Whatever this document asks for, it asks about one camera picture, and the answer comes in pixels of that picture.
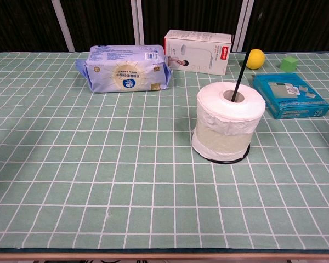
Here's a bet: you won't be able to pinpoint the white toilet paper roll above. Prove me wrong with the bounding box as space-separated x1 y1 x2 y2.
191 82 266 162

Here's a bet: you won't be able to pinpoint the green checked tablecloth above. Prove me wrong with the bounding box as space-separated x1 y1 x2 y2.
0 50 329 250

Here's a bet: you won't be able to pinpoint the pale blue tissue pack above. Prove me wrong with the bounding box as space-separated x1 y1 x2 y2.
75 44 173 94

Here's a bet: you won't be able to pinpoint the white desk lamp box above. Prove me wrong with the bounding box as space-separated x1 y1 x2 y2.
163 29 233 76

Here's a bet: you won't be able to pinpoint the yellow ball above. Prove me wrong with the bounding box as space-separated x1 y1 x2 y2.
246 49 266 70

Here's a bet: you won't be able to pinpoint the dark folding screen panel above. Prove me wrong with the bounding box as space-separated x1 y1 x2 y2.
249 0 329 53
141 0 248 52
59 0 140 52
0 0 70 53

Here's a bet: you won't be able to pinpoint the teal flat cardboard box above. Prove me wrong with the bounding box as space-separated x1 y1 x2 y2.
252 72 329 120

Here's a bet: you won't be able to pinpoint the green cube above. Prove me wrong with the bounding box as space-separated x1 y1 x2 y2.
279 56 299 73

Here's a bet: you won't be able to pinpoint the black wire paper holder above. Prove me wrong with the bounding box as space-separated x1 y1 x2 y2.
205 50 252 165

